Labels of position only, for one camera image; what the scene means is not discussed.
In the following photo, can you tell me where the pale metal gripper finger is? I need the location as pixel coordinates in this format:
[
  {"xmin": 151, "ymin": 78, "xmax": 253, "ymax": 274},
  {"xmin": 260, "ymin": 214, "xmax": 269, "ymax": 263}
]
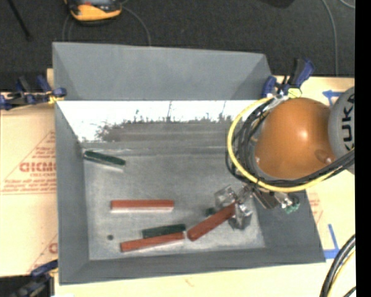
[
  {"xmin": 214, "ymin": 187, "xmax": 245, "ymax": 209},
  {"xmin": 228, "ymin": 203, "xmax": 254, "ymax": 231}
]

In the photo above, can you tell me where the red-brown block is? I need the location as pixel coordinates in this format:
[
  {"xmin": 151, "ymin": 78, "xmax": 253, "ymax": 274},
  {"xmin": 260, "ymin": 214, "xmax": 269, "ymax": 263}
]
[
  {"xmin": 186, "ymin": 202, "xmax": 237, "ymax": 242},
  {"xmin": 119, "ymin": 231, "xmax": 186, "ymax": 254},
  {"xmin": 109, "ymin": 199, "xmax": 176, "ymax": 213}
]

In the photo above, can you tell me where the grey metal bin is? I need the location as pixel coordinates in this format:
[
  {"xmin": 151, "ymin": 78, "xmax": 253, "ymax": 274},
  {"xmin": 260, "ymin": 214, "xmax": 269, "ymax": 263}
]
[{"xmin": 51, "ymin": 41, "xmax": 326, "ymax": 285}]

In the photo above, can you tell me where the dark green flat block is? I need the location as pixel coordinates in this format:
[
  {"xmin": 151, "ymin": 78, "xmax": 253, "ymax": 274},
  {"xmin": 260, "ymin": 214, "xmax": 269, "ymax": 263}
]
[
  {"xmin": 82, "ymin": 150, "xmax": 127, "ymax": 168},
  {"xmin": 141, "ymin": 223, "xmax": 187, "ymax": 239}
]

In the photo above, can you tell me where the brown cardboard board red print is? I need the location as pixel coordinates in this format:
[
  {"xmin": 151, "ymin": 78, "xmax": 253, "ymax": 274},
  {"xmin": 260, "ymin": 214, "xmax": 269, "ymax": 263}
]
[{"xmin": 0, "ymin": 67, "xmax": 60, "ymax": 278}]

